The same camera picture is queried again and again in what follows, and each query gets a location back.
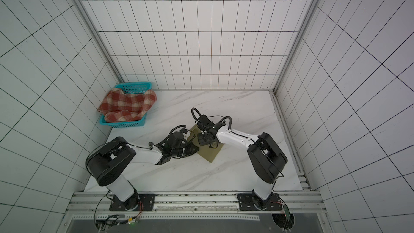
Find red plaid skirt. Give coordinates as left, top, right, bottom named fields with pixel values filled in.
left=97, top=88, right=157, bottom=123

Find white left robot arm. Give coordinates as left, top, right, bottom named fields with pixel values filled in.
left=85, top=129, right=199, bottom=203

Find electronics board with wires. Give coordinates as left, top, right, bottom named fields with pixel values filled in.
left=93, top=201, right=143, bottom=233

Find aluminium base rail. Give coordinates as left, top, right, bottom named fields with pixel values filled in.
left=66, top=191, right=327, bottom=220

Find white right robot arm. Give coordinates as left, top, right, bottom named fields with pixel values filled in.
left=191, top=107, right=288, bottom=203

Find teal plastic basket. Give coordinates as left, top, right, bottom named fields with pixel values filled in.
left=98, top=82, right=157, bottom=128

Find olive green skirt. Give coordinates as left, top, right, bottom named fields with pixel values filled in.
left=190, top=125, right=224, bottom=163

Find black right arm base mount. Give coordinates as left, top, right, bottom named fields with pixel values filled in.
left=237, top=192, right=282, bottom=211

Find aluminium corner post left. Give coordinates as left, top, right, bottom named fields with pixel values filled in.
left=72, top=0, right=125, bottom=83

